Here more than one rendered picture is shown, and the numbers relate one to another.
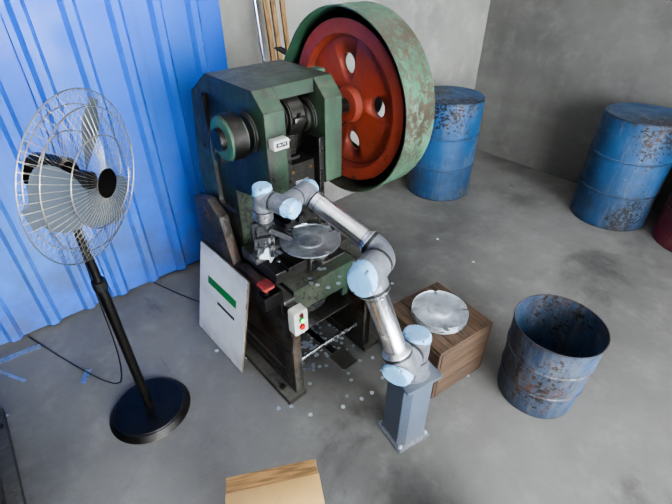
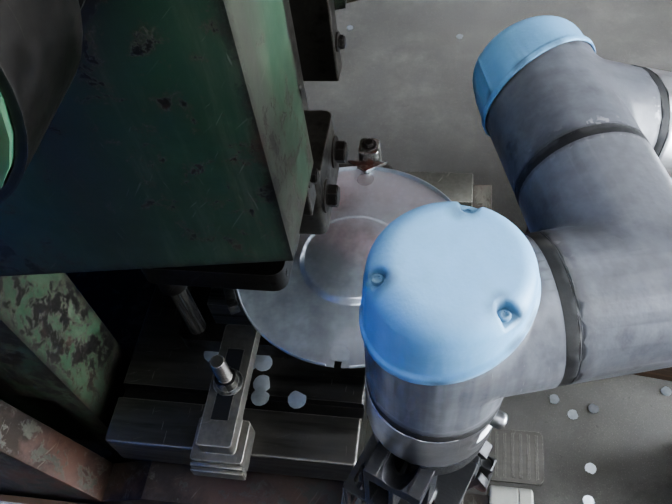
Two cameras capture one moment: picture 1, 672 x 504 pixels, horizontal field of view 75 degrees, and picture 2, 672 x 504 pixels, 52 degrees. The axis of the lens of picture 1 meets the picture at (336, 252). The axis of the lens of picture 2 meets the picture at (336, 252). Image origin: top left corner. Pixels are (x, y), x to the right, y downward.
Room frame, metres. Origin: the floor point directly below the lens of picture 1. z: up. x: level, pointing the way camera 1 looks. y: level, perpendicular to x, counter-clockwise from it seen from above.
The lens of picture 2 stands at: (1.33, 0.40, 1.46)
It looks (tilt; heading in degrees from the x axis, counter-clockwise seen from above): 54 degrees down; 327
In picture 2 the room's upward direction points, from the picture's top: 10 degrees counter-clockwise
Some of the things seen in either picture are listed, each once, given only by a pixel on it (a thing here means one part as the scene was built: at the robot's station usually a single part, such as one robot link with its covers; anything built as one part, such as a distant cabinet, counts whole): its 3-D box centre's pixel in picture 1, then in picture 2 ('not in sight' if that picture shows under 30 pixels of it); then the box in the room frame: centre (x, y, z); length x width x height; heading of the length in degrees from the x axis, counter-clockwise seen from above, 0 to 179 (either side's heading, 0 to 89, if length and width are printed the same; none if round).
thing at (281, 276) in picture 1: (295, 247); (267, 298); (1.82, 0.21, 0.68); 0.45 x 0.30 x 0.06; 131
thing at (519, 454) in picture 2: (315, 336); (385, 447); (1.72, 0.12, 0.14); 0.59 x 0.10 x 0.05; 41
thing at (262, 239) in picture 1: (263, 232); (420, 455); (1.44, 0.29, 1.01); 0.09 x 0.08 x 0.12; 109
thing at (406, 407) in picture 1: (407, 401); not in sight; (1.23, -0.33, 0.23); 0.19 x 0.19 x 0.45; 31
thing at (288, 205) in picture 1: (286, 204); (629, 263); (1.40, 0.18, 1.16); 0.11 x 0.11 x 0.08; 58
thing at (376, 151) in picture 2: not in sight; (370, 166); (1.84, -0.01, 0.75); 0.03 x 0.03 x 0.10; 41
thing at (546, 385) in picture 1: (546, 357); not in sight; (1.47, -1.06, 0.24); 0.42 x 0.42 x 0.48
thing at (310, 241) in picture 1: (310, 240); (353, 257); (1.72, 0.12, 0.78); 0.29 x 0.29 x 0.01
